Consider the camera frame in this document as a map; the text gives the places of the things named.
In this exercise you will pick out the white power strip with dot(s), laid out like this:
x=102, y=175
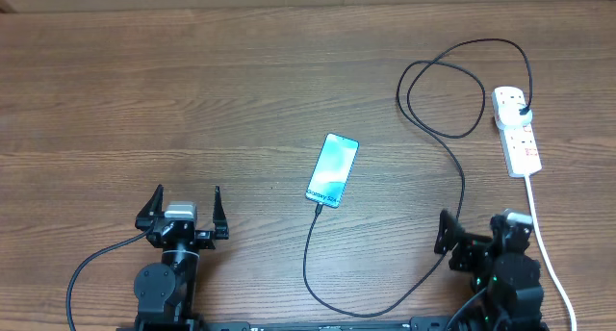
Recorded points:
x=518, y=144

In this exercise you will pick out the blue Samsung Galaxy smartphone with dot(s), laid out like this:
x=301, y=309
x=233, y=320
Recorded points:
x=333, y=167

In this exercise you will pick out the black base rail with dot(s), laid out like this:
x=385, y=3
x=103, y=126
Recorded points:
x=413, y=324

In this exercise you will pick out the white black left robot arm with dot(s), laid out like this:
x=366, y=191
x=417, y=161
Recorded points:
x=165, y=290

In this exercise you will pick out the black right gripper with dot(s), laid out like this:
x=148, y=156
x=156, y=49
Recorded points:
x=468, y=246

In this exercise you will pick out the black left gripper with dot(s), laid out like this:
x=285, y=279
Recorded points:
x=205, y=240

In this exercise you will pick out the white charger plug adapter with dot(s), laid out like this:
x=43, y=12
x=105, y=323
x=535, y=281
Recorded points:
x=512, y=115

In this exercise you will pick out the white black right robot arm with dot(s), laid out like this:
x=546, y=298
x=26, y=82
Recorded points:
x=505, y=281

